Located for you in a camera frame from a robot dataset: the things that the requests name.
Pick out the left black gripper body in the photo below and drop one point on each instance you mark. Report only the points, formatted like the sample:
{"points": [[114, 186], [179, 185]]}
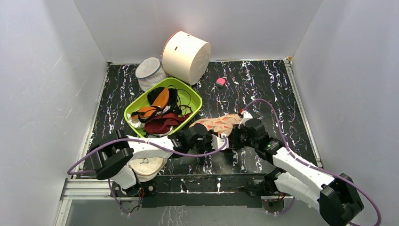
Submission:
{"points": [[205, 143]]}

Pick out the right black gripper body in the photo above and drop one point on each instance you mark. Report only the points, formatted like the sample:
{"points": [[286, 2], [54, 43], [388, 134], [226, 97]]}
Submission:
{"points": [[236, 141]]}

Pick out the floral mesh laundry bag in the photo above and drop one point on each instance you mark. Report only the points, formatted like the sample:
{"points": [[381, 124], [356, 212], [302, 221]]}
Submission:
{"points": [[223, 124]]}

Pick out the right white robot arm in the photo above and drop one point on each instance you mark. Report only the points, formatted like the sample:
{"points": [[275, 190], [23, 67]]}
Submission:
{"points": [[336, 200]]}

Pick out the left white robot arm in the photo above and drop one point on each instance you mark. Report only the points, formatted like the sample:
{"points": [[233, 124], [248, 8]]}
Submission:
{"points": [[111, 155]]}

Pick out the maroon bra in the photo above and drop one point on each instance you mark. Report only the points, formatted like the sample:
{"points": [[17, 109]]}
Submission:
{"points": [[163, 124]]}

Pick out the orange black bra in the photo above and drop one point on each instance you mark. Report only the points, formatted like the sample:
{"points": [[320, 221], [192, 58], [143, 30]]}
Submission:
{"points": [[162, 100]]}

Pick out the cream round mesh laundry bag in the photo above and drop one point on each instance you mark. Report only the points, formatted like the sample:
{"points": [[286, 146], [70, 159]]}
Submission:
{"points": [[147, 169]]}

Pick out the white mesh cylindrical laundry bag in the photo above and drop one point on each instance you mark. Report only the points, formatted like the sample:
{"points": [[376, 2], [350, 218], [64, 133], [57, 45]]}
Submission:
{"points": [[149, 73]]}

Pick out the pink small block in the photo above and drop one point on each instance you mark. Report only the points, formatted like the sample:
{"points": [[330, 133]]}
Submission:
{"points": [[220, 82]]}

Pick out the white garment in bin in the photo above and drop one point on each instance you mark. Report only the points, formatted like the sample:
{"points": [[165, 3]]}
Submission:
{"points": [[135, 123]]}

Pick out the white cylindrical container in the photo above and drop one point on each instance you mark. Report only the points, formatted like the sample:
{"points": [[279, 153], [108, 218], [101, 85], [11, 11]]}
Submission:
{"points": [[186, 57]]}

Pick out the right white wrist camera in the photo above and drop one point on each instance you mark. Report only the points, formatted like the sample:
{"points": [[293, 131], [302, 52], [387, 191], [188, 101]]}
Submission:
{"points": [[245, 116]]}

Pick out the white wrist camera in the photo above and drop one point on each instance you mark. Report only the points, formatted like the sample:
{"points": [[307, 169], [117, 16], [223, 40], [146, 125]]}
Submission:
{"points": [[220, 142], [245, 116]]}

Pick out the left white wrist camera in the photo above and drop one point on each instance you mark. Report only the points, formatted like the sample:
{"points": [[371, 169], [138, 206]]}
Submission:
{"points": [[220, 142]]}

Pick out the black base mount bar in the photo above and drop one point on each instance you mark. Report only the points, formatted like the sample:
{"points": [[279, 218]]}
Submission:
{"points": [[202, 190]]}

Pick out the aluminium frame rail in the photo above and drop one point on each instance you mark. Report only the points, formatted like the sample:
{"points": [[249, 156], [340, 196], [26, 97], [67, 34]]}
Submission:
{"points": [[84, 190]]}

